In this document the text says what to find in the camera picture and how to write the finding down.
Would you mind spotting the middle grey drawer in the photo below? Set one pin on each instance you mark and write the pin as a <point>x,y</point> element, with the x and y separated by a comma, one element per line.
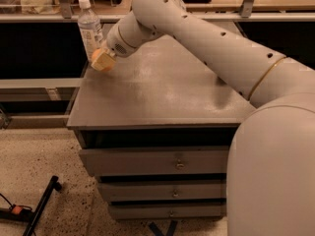
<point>162,191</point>

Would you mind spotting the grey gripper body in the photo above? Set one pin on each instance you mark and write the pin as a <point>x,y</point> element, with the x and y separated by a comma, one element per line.
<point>115,42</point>

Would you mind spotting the black metal stand leg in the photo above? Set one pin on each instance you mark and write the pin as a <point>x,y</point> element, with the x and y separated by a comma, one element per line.
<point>53,185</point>

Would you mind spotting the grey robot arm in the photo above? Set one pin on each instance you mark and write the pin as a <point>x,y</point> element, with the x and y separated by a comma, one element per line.
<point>270,174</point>

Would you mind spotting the clear plastic water bottle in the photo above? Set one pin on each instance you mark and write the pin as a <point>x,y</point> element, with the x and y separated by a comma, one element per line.
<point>90,28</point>

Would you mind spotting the grey metal railing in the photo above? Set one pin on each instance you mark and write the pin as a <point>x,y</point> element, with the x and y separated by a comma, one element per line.
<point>216,10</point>

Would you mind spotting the black orange floor tool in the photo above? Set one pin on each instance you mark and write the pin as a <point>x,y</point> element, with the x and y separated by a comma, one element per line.
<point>15,212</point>

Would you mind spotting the bottom grey drawer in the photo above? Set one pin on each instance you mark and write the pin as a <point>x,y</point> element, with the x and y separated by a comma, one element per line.
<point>167,211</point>

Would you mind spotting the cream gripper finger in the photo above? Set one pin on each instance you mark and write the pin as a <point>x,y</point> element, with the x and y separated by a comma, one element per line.
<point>103,61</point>

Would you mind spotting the top grey drawer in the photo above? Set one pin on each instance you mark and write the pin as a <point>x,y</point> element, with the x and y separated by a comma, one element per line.
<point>141,161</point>

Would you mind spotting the grey drawer cabinet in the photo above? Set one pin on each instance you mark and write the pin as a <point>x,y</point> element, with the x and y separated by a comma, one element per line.
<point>161,96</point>

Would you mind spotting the grey drawer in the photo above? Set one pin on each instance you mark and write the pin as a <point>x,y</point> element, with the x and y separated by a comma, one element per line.
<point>141,161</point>
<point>167,211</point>
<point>162,191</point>

